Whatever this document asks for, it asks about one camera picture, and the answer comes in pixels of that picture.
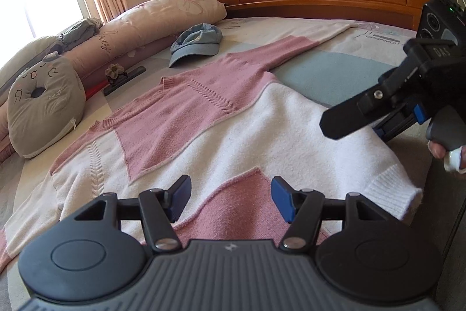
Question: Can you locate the grey patterned pillow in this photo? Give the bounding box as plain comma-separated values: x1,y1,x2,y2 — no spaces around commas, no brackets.
0,35,64,93

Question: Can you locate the grey cat face cushion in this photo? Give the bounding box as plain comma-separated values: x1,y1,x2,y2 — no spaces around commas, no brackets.
7,52,87,159

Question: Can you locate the grey folded garment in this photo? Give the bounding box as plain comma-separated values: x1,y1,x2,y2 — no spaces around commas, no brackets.
60,17,104,51

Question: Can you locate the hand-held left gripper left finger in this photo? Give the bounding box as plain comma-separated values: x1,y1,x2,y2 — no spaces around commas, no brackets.
75,174,192,254

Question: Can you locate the pink folded quilt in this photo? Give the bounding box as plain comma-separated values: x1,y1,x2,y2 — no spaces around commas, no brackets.
0,0,228,166

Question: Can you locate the black phone with hair tie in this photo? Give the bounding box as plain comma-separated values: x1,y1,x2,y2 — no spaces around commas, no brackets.
104,63,147,96

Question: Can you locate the blue cap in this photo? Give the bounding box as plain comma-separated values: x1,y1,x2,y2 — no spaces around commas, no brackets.
169,23,223,68

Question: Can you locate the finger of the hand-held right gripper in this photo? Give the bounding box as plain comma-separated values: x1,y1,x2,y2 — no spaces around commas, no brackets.
372,103,425,145
320,84,404,141

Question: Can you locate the pink and white sweater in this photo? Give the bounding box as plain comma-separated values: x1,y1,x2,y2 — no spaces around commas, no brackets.
0,21,423,271

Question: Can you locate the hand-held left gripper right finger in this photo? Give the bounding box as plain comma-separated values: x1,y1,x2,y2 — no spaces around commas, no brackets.
271,175,388,254

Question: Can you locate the person's right hand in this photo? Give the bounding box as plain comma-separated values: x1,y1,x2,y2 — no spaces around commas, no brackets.
428,140,466,174

